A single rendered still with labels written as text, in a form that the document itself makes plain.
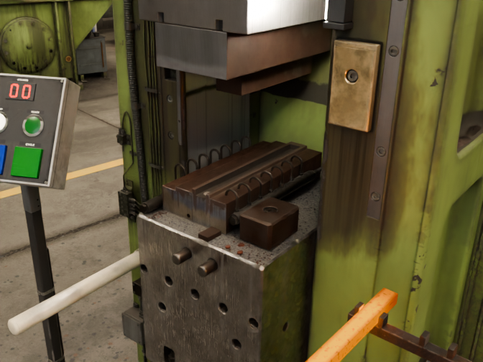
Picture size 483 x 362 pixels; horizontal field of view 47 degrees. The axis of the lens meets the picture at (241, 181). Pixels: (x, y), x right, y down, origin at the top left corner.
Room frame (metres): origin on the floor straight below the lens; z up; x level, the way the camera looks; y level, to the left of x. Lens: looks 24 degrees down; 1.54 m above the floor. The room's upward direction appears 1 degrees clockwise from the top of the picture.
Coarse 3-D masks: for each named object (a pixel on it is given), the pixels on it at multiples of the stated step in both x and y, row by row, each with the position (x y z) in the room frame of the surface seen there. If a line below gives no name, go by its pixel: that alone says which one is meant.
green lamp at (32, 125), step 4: (28, 120) 1.36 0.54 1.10; (32, 120) 1.35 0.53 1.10; (36, 120) 1.35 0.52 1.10; (24, 124) 1.35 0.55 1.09; (28, 124) 1.35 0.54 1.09; (32, 124) 1.35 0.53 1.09; (36, 124) 1.35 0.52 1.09; (40, 124) 1.35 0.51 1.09; (28, 128) 1.35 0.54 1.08; (32, 128) 1.34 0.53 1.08; (36, 128) 1.34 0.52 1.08; (28, 132) 1.34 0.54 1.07; (32, 132) 1.34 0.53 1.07; (36, 132) 1.34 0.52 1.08
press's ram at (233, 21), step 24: (144, 0) 1.25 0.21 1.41; (168, 0) 1.21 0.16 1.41; (192, 0) 1.17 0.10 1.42; (216, 0) 1.13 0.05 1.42; (240, 0) 1.10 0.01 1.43; (264, 0) 1.13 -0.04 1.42; (288, 0) 1.20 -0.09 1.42; (312, 0) 1.27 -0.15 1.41; (192, 24) 1.17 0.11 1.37; (216, 24) 1.14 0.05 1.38; (240, 24) 1.10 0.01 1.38; (264, 24) 1.13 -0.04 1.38; (288, 24) 1.20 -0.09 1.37
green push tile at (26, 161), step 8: (16, 152) 1.31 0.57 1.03; (24, 152) 1.31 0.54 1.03; (32, 152) 1.31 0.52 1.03; (40, 152) 1.30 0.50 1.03; (16, 160) 1.30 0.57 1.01; (24, 160) 1.30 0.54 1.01; (32, 160) 1.30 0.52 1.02; (40, 160) 1.30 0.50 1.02; (16, 168) 1.29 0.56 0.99; (24, 168) 1.29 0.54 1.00; (32, 168) 1.29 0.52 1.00; (16, 176) 1.30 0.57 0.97; (24, 176) 1.28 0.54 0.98; (32, 176) 1.28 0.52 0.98
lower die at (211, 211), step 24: (264, 144) 1.53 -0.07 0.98; (216, 168) 1.33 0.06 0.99; (264, 168) 1.32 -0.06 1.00; (288, 168) 1.33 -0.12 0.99; (312, 168) 1.41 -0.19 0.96; (168, 192) 1.22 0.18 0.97; (192, 192) 1.18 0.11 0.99; (216, 192) 1.17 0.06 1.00; (240, 192) 1.18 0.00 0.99; (264, 192) 1.23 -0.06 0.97; (192, 216) 1.18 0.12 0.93; (216, 216) 1.13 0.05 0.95
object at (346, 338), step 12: (384, 288) 0.86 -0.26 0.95; (372, 300) 0.82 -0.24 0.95; (384, 300) 0.82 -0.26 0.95; (396, 300) 0.84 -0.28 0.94; (360, 312) 0.79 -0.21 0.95; (372, 312) 0.79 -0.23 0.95; (348, 324) 0.76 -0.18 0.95; (360, 324) 0.76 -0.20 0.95; (372, 324) 0.77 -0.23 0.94; (336, 336) 0.72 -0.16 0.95; (348, 336) 0.73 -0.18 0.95; (360, 336) 0.74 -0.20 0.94; (324, 348) 0.70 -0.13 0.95; (336, 348) 0.70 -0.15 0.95; (348, 348) 0.71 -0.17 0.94; (312, 360) 0.67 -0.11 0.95; (324, 360) 0.67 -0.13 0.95; (336, 360) 0.68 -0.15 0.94
